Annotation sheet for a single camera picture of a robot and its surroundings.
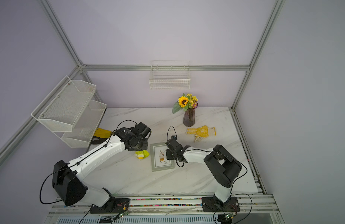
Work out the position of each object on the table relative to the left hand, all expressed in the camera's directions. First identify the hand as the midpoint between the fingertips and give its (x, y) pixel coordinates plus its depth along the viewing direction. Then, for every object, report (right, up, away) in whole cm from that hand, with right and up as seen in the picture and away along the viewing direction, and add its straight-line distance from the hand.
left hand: (141, 147), depth 81 cm
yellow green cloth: (+1, -3, -3) cm, 4 cm away
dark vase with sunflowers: (+29, +27, +8) cm, 40 cm away
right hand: (+17, -8, +13) cm, 23 cm away
